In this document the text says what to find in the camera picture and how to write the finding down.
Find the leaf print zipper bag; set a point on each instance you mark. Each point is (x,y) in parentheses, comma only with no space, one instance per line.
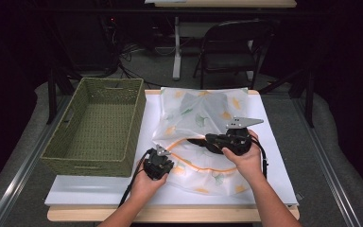
(201,176)

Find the white board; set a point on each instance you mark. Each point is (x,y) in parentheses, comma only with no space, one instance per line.
(91,192)

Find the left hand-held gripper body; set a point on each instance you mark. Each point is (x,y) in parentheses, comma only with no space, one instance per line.
(157,165)

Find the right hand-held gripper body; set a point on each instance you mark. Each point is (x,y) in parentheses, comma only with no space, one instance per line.
(236,142)

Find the person's right hand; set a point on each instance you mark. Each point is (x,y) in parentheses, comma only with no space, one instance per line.
(249,167)

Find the person's left hand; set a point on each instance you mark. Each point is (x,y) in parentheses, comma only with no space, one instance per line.
(146,189)

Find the black folding chair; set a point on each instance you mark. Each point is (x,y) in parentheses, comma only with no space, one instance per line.
(230,60)

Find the white desk leg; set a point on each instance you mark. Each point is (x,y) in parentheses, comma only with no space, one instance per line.
(177,50)

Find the green woven basket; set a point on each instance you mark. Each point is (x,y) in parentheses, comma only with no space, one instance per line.
(100,126)

